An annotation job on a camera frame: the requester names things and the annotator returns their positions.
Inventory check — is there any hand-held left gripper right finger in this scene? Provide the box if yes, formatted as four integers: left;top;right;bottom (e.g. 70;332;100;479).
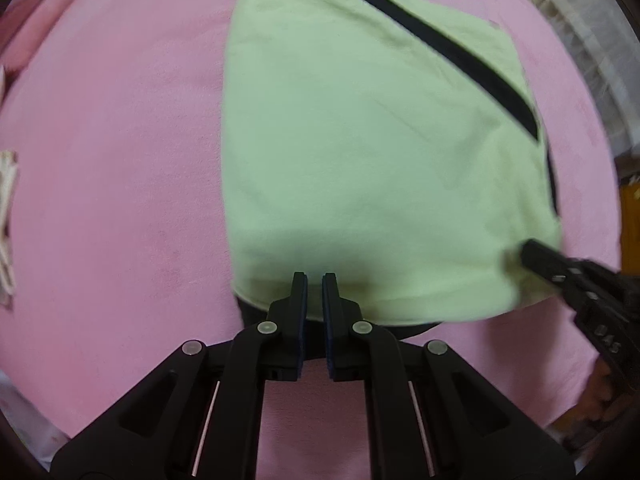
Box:
323;273;577;480

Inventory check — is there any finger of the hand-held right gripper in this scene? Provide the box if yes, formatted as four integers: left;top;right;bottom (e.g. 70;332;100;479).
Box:
520;239;601;311

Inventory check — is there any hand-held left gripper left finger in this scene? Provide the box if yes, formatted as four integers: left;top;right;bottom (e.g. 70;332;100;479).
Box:
50;272;308;480

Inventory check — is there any green and black hooded jacket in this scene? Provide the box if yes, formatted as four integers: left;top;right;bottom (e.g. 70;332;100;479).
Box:
220;0;563;361

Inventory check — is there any person's right hand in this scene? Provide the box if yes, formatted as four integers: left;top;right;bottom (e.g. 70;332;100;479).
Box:
575;360;633;426

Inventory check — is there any wooden drawer cabinet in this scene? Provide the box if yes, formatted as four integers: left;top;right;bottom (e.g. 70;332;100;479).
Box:
617;152;640;276

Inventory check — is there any lace cloth covered furniture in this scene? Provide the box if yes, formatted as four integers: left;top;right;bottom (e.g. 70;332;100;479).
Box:
487;0;640;156

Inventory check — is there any pink bed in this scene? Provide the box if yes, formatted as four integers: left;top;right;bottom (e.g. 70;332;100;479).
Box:
0;0;626;441

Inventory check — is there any pale floral cloth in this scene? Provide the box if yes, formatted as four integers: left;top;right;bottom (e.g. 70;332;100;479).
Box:
0;370;68;461

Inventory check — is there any folded pink quilt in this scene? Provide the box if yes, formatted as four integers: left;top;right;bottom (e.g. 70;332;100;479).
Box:
0;0;93;76

